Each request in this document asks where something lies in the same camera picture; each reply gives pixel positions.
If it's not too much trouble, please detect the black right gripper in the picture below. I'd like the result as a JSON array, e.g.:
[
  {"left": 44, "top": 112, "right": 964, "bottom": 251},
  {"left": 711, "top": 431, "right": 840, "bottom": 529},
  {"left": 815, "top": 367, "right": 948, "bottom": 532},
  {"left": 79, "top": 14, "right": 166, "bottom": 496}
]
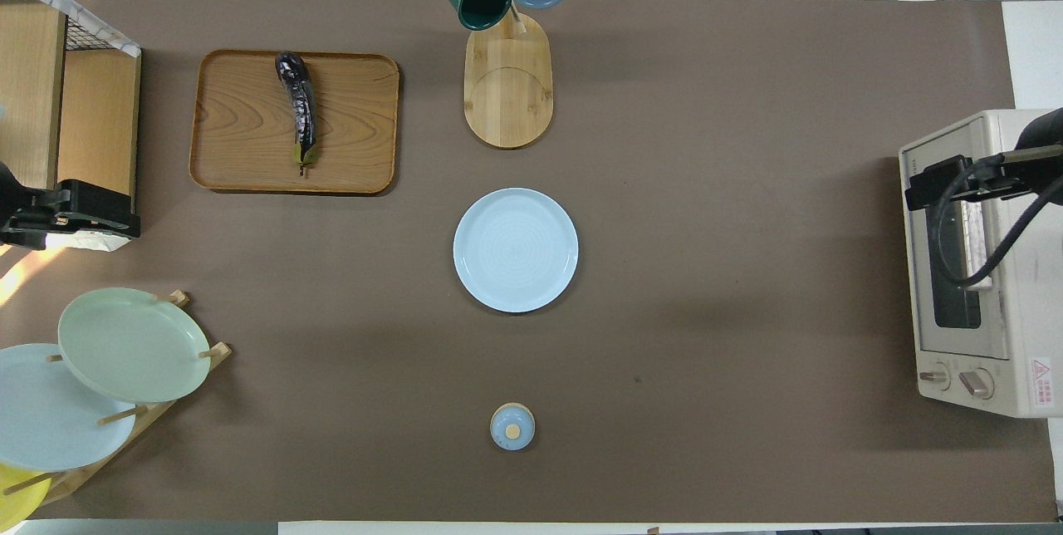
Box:
[{"left": 905, "top": 107, "right": 1063, "bottom": 212}]

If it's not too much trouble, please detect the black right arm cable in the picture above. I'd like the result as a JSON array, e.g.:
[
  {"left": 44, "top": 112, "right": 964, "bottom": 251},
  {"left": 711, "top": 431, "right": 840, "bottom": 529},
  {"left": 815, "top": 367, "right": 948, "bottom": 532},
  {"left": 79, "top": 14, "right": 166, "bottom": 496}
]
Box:
[{"left": 928, "top": 161, "right": 1063, "bottom": 288}]

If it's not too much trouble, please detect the wooden plate rack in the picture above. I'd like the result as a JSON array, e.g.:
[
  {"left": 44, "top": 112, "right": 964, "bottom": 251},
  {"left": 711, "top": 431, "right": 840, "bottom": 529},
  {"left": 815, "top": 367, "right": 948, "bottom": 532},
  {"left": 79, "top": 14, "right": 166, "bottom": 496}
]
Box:
[{"left": 0, "top": 290, "right": 233, "bottom": 507}]

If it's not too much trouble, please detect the dark purple eggplant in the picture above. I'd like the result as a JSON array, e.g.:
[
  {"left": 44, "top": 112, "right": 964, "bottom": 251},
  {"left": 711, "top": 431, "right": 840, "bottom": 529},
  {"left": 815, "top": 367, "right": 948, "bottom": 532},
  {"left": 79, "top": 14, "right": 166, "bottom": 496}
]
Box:
[{"left": 275, "top": 51, "right": 319, "bottom": 179}]

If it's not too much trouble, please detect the brown table mat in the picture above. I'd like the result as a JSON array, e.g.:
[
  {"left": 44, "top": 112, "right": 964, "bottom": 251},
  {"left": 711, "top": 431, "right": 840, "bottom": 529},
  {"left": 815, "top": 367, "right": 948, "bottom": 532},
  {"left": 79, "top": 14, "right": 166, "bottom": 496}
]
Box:
[{"left": 0, "top": 0, "right": 1057, "bottom": 523}]

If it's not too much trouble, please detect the rectangular wooden tray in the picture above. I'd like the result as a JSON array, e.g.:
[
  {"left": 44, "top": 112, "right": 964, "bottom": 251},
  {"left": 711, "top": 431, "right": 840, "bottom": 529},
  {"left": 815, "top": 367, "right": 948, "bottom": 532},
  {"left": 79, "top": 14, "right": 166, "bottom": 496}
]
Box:
[{"left": 189, "top": 50, "right": 401, "bottom": 195}]

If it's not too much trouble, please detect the small blue lid wooden knob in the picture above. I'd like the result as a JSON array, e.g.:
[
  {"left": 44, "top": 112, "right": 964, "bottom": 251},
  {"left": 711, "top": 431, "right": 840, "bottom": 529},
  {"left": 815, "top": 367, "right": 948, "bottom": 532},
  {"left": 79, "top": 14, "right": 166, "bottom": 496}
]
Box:
[{"left": 489, "top": 403, "right": 536, "bottom": 452}]

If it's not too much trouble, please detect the light blue smooth plate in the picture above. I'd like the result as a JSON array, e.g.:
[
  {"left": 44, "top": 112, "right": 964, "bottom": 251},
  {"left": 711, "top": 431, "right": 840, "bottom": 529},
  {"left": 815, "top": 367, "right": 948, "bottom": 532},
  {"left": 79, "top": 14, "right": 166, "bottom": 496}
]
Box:
[{"left": 0, "top": 343, "right": 138, "bottom": 473}]

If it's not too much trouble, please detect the pale green plate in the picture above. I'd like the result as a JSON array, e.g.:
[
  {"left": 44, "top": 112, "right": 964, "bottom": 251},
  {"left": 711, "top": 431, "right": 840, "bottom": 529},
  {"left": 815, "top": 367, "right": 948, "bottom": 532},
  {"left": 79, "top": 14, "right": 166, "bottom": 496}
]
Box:
[{"left": 57, "top": 287, "right": 212, "bottom": 405}]

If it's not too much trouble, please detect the yellow plate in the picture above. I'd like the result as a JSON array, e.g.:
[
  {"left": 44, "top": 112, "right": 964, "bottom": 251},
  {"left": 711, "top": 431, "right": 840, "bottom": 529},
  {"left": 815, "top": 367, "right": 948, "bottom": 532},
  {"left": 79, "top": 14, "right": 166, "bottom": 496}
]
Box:
[{"left": 0, "top": 462, "right": 51, "bottom": 528}]

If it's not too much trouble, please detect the light blue ribbed plate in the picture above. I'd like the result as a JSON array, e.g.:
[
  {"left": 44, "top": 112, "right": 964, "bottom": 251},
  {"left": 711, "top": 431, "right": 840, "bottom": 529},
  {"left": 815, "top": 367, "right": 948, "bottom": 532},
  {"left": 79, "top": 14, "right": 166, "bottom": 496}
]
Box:
[{"left": 453, "top": 188, "right": 580, "bottom": 314}]

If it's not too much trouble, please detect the wooden shelf with wire sides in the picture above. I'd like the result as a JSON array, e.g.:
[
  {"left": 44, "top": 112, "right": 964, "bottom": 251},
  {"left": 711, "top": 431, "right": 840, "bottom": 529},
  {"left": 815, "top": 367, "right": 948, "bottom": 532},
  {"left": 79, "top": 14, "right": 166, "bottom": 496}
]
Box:
[{"left": 0, "top": 0, "right": 142, "bottom": 252}]

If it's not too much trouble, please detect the beige toaster oven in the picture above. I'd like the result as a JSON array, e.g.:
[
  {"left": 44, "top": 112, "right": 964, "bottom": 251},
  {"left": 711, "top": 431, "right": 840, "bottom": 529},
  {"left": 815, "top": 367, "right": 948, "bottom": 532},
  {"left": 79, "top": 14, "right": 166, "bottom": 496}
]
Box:
[{"left": 899, "top": 110, "right": 1063, "bottom": 420}]

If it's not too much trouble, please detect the wooden mug tree stand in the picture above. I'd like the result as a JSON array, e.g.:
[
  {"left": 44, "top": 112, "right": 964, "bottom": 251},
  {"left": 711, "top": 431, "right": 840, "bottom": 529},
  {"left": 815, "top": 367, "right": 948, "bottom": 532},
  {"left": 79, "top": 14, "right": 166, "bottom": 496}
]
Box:
[{"left": 438, "top": 0, "right": 574, "bottom": 150}]

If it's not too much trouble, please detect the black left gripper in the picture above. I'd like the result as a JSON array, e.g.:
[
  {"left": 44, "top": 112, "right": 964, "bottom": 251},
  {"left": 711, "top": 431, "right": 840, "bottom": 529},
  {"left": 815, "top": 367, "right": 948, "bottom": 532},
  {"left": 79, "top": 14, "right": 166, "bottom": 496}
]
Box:
[{"left": 0, "top": 161, "right": 140, "bottom": 250}]

